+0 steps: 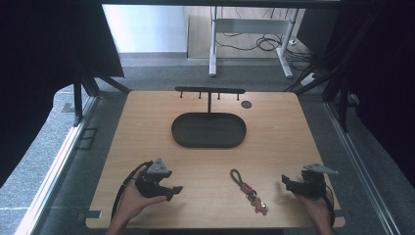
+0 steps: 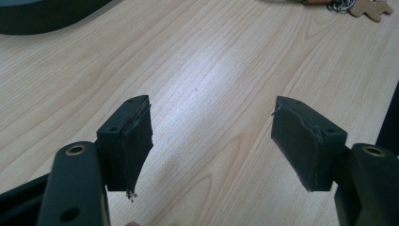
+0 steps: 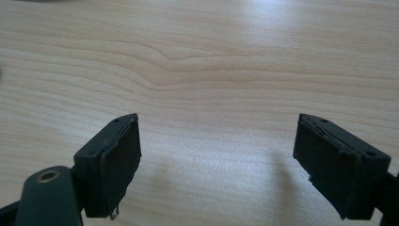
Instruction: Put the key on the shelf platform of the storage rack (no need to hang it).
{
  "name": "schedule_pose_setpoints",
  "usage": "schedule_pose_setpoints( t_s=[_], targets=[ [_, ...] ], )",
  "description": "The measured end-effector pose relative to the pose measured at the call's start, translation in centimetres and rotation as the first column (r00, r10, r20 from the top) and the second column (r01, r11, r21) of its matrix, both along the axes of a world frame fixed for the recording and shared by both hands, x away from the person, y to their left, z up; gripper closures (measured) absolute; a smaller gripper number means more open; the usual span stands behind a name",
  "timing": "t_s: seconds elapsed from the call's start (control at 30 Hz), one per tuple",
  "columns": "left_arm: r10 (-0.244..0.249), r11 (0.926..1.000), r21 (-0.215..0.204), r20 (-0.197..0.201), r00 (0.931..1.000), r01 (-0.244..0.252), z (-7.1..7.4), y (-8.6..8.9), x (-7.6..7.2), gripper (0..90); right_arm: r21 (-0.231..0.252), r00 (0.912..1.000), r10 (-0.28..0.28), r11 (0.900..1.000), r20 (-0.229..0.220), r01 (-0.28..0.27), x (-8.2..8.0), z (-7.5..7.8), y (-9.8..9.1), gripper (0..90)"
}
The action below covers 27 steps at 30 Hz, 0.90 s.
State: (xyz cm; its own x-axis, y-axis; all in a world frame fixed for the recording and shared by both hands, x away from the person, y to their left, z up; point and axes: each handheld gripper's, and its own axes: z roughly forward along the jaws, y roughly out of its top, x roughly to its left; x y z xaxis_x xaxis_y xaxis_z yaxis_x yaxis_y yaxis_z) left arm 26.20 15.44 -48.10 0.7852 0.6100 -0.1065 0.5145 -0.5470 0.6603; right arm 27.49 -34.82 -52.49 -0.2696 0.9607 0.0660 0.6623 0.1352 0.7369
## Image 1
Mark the white metal desk frame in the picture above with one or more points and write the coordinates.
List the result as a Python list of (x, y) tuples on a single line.
[(213, 49)]

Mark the round black table grommet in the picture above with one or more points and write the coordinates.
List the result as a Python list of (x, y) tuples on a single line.
[(246, 104)]

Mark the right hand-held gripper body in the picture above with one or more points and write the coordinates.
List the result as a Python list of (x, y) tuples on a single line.
[(311, 187)]

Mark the aluminium frame rail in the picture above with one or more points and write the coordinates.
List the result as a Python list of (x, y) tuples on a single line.
[(362, 169), (52, 176)]

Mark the black metal stand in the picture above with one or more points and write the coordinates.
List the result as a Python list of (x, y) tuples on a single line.
[(78, 98), (343, 104)]

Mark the white power strip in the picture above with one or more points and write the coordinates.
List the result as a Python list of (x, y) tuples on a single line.
[(309, 78)]

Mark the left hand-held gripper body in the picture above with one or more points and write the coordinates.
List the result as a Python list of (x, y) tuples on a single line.
[(153, 182)]

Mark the black curtain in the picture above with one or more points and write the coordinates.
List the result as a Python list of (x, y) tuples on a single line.
[(36, 65), (385, 81)]

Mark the person's left hand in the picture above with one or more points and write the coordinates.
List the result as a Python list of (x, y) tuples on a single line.
[(132, 202)]

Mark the person's right hand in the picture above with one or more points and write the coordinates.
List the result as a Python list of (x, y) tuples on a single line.
[(318, 209)]

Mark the black key rack with tray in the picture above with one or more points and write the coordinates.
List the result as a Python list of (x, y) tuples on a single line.
[(208, 130)]

